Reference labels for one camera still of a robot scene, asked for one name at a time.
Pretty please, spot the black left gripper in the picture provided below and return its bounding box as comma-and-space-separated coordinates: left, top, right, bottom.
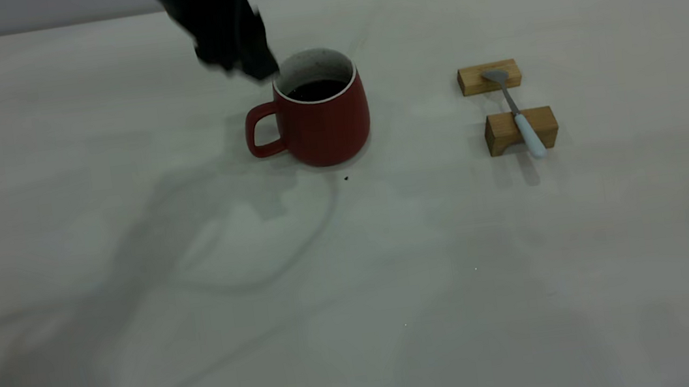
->
140, 0, 283, 95

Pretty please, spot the red ceramic mug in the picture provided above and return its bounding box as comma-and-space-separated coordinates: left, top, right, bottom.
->
236, 42, 376, 177

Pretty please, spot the spoon with pale blue handle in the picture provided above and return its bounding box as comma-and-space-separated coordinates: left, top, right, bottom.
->
481, 63, 549, 165

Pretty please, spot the flat wooden block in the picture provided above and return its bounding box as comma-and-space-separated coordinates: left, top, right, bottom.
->
456, 57, 524, 98

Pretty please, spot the arched wooden block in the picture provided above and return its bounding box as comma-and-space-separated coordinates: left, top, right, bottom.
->
483, 104, 562, 158

